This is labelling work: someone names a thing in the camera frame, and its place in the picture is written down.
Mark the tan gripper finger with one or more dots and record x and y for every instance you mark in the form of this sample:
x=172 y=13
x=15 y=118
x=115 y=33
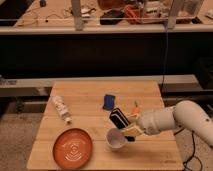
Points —
x=133 y=118
x=132 y=131

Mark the black striped eraser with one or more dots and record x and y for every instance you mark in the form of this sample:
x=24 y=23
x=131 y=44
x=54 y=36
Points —
x=119 y=119

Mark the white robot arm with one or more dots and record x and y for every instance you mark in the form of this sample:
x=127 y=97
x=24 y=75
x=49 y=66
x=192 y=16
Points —
x=186 y=114

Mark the white ceramic cup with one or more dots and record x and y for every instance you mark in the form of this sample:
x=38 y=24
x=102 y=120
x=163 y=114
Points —
x=115 y=139

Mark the orange toy carrot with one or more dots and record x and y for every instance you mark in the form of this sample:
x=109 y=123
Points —
x=136 y=109

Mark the blue sponge block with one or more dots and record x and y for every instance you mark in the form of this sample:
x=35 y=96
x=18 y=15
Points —
x=109 y=102

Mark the orange plate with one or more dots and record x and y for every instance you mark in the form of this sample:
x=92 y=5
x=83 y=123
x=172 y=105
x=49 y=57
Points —
x=72 y=149

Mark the white plastic bottle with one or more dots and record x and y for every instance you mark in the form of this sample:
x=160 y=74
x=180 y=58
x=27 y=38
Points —
x=62 y=109

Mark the black device on bench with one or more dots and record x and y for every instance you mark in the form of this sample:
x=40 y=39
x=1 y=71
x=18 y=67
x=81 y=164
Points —
x=111 y=17

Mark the orange tool on bench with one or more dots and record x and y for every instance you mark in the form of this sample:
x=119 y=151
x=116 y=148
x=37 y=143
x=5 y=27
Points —
x=134 y=15

